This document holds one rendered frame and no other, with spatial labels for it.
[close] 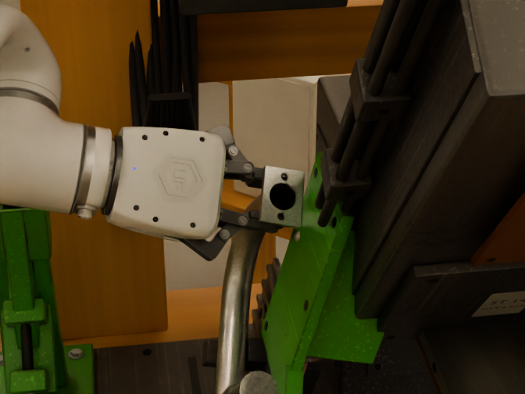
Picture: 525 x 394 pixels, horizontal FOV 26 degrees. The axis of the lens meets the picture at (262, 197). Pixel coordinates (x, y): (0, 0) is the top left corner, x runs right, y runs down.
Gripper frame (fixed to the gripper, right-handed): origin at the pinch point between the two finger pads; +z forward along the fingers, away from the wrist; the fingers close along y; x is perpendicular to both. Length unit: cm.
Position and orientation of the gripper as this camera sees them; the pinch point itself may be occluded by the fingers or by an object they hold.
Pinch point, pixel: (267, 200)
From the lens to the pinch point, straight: 109.4
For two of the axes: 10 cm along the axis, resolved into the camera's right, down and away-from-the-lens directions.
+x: -2.9, 2.2, 9.3
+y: 0.9, -9.6, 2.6
